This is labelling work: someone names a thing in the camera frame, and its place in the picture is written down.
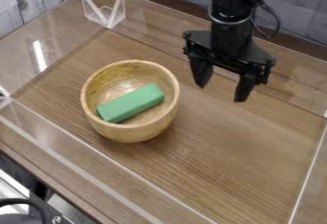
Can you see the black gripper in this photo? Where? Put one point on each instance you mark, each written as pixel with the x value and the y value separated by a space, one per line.
pixel 226 46

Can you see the green rectangular block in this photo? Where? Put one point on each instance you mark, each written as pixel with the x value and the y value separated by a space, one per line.
pixel 132 103

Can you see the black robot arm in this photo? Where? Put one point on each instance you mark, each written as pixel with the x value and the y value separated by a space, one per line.
pixel 234 10

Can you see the wooden bowl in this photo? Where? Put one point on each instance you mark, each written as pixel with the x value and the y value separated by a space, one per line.
pixel 114 81

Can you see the clear acrylic tray walls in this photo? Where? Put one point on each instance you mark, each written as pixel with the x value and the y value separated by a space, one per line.
pixel 234 162

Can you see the clear acrylic corner bracket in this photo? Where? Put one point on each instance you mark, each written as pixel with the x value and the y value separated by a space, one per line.
pixel 104 15

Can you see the black metal table bracket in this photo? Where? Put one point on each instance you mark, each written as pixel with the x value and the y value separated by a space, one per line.
pixel 58 210

